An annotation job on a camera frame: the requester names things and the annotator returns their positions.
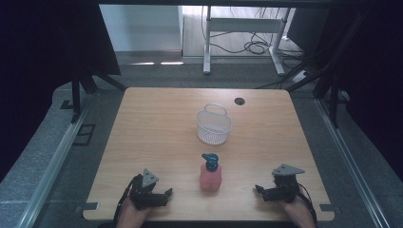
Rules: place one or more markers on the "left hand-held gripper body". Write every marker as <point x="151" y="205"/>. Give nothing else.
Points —
<point x="144" y="193"/>

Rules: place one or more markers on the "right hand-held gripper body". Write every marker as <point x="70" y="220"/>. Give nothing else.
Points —
<point x="285" y="185"/>

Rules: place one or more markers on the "person's left hand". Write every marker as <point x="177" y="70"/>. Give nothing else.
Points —
<point x="131" y="215"/>

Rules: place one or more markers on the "person's right hand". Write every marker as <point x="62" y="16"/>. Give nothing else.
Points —
<point x="299" y="213"/>

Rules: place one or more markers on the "pink bottle with blue pump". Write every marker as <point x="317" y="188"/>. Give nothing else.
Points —
<point x="210" y="177"/>

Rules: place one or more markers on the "white plastic mesh basket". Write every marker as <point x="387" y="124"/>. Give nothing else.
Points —
<point x="214" y="126"/>

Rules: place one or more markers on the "black round table grommet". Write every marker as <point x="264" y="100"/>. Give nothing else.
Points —
<point x="239" y="101"/>

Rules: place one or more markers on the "black metal stand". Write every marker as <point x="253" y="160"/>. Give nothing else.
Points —
<point x="76" y="95"/>
<point x="332" y="101"/>

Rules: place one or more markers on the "white power strip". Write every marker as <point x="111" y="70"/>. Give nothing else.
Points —
<point x="300" y="76"/>

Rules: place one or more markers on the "dark curtain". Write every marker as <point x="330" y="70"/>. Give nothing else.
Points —
<point x="377" y="79"/>
<point x="38" y="63"/>

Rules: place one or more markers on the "aluminium floor rail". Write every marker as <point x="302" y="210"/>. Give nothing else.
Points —
<point x="351" y="164"/>
<point x="50" y="167"/>

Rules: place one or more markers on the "white metal desk frame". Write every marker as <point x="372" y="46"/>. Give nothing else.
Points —
<point x="244" y="24"/>

